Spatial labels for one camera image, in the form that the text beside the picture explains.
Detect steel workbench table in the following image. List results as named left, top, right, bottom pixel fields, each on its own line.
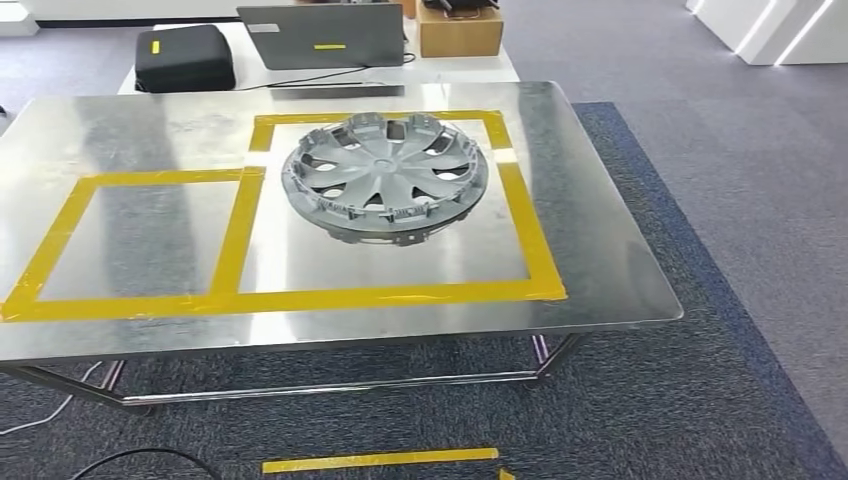
left=0, top=80, right=685, bottom=409

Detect grey wheel hubcap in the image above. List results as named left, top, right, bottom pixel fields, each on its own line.
left=280, top=112, right=490, bottom=248

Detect white table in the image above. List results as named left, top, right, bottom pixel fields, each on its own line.
left=117, top=19, right=521, bottom=95

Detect cardboard box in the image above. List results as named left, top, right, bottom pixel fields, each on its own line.
left=415, top=3, right=505, bottom=60

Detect grey laptop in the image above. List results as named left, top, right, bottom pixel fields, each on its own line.
left=236, top=3, right=407, bottom=72

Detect black zip case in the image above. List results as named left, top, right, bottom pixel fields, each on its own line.
left=134, top=24, right=238, bottom=94

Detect white lit plinth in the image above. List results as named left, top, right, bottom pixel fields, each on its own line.
left=0, top=0, right=40, bottom=38
left=685, top=0, right=848, bottom=68

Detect black laptop cable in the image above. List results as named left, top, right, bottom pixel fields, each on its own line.
left=235, top=52, right=417, bottom=93

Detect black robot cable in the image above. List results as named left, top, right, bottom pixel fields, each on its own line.
left=69, top=448, right=223, bottom=480

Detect thin white floor cable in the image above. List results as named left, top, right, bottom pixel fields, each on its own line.
left=0, top=360, right=104, bottom=437

